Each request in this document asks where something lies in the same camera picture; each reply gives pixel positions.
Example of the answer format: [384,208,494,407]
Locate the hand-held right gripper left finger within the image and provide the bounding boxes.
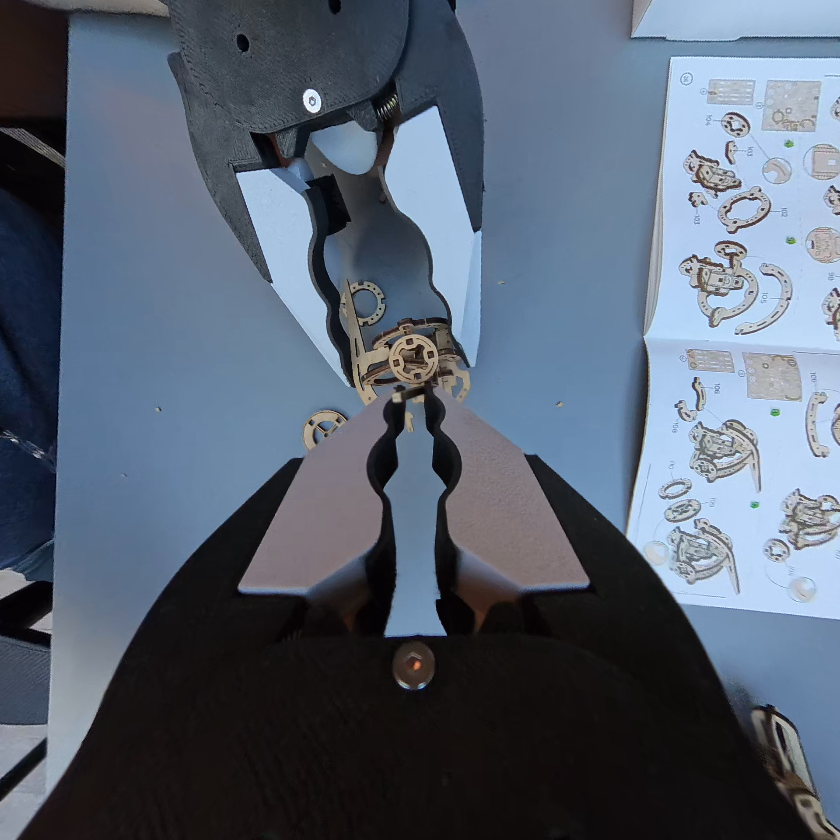
[236,395,403,636]

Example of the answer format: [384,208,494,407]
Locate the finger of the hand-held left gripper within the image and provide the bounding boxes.
[234,161,361,389]
[379,104,484,370]

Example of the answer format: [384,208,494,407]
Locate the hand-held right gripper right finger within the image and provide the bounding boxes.
[423,387,592,636]

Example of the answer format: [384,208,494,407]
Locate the wooden model assembly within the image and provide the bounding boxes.
[340,279,472,406]

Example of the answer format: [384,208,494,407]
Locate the round wooden spoked wheel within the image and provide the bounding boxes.
[302,409,349,452]

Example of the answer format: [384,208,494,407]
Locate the open instruction booklet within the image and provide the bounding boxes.
[626,56,840,621]

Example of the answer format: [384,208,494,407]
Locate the person's leg in jeans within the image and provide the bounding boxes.
[0,187,67,572]

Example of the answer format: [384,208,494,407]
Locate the white box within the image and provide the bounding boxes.
[630,0,840,42]

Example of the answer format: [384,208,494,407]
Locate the black office chair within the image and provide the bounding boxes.
[0,581,55,805]

